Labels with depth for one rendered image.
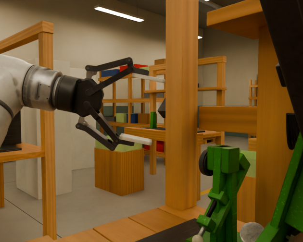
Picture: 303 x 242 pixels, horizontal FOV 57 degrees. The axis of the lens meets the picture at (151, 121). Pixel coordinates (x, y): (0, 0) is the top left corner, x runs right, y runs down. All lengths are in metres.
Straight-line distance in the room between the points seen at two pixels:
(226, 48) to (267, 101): 11.48
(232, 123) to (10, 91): 0.71
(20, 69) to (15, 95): 0.05
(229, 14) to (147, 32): 9.60
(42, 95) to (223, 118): 0.65
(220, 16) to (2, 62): 0.54
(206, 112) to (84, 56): 7.63
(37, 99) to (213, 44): 12.18
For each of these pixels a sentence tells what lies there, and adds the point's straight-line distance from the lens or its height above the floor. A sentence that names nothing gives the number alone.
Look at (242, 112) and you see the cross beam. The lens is 0.99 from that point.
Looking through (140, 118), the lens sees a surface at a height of 0.96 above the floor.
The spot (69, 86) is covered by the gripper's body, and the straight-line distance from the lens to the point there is 0.59.
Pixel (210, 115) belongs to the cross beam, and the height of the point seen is 1.24.
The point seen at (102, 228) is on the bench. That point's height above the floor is 0.88.
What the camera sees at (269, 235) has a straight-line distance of 0.45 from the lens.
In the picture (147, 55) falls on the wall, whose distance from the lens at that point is 10.21.
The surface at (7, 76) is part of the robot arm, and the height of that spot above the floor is 1.34.
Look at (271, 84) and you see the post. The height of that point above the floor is 1.34.
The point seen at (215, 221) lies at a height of 0.98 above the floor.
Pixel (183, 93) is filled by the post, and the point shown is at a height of 1.32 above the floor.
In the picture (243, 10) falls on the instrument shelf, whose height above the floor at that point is 1.51.
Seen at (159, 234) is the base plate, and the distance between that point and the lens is 0.89.
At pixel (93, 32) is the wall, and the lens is 8.90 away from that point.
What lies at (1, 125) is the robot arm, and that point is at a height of 1.24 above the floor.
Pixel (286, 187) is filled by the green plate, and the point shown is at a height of 1.17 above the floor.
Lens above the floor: 1.28
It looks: 3 degrees down
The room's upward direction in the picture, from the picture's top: straight up
